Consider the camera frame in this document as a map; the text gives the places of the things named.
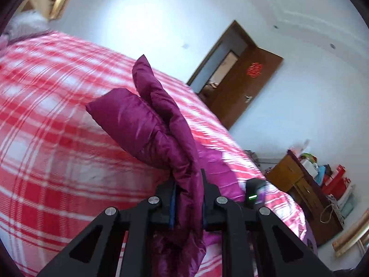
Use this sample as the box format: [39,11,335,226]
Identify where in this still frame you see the golden wooden frame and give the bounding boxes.
[331,216,369,258]

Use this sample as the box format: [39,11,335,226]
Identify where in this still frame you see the red paper door decoration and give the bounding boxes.
[246,62,262,77]

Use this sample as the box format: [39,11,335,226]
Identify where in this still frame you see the bed with red plaid sheet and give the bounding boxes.
[0,30,307,277]

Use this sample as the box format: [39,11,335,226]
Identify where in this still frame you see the wooden desk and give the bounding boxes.
[265,149,344,248]

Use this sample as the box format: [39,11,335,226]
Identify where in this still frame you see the red gift boxes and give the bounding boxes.
[321,164,351,199]

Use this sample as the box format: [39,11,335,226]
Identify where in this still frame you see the pile of beige clothes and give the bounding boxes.
[243,149,260,163]

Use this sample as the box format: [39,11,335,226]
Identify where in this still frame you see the magenta quilted jacket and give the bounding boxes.
[86,54,267,277]

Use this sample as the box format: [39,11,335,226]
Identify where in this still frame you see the wooden headboard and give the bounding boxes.
[21,0,55,18]

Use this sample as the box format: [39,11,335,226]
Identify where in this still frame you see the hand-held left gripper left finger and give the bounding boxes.
[37,179,177,277]

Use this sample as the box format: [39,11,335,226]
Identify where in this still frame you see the brown wooden door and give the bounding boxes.
[211,47,284,130]

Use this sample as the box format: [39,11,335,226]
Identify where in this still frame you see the brown door frame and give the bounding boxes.
[186,20,258,94]

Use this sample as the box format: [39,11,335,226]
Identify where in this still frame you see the striped pillow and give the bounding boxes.
[2,9,50,43]

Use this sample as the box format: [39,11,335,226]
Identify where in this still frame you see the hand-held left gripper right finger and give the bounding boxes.
[200,169,332,277]

